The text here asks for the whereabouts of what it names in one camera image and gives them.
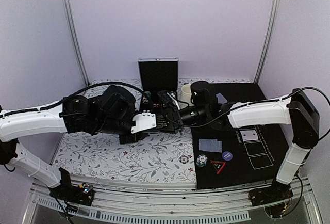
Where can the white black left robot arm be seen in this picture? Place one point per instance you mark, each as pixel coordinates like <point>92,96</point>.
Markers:
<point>112,112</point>

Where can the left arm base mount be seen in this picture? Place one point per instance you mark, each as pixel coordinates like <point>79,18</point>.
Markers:
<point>82,194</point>

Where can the single blue ten chip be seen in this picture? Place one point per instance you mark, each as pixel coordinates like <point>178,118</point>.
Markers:
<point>183,159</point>

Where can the right aluminium frame post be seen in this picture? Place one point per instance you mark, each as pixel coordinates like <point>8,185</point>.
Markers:
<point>267,40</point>

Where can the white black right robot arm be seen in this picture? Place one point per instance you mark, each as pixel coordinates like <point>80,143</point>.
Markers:
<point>294,109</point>

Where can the left aluminium frame post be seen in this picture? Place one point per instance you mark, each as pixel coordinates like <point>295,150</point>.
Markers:
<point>75,42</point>

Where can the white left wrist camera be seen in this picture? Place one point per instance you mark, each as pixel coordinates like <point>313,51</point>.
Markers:
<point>143,121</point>

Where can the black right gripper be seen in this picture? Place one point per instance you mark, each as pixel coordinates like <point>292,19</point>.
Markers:
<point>174,121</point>

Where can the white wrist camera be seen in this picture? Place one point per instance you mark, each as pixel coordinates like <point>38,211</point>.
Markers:
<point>174,101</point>
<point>143,121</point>

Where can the white ceramic cup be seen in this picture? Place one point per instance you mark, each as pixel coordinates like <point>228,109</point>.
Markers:
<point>185,94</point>

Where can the red triangular all-in marker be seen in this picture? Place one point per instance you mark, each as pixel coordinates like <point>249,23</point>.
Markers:
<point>218,166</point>

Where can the aluminium frame post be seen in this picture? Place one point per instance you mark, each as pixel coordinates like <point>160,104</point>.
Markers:
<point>75,42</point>
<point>267,40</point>

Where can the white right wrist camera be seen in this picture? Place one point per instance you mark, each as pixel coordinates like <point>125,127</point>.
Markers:
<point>174,101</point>

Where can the blue green moved chip stack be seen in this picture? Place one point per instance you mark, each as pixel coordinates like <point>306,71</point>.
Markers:
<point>201,160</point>

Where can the aluminium poker chip case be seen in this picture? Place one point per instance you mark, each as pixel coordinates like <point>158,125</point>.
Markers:
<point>158,74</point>

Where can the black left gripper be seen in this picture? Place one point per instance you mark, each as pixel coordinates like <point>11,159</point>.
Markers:
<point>128,140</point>

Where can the row of red dice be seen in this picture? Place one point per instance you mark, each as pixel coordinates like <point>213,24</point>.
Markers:
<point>157,105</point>

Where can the floral table cloth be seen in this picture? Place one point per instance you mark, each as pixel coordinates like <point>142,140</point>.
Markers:
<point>152,160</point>

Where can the black poker mat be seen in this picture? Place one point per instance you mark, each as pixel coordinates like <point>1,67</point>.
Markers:
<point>252,160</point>

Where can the purple small blind button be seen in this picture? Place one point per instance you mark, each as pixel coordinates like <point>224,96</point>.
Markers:
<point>227,156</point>

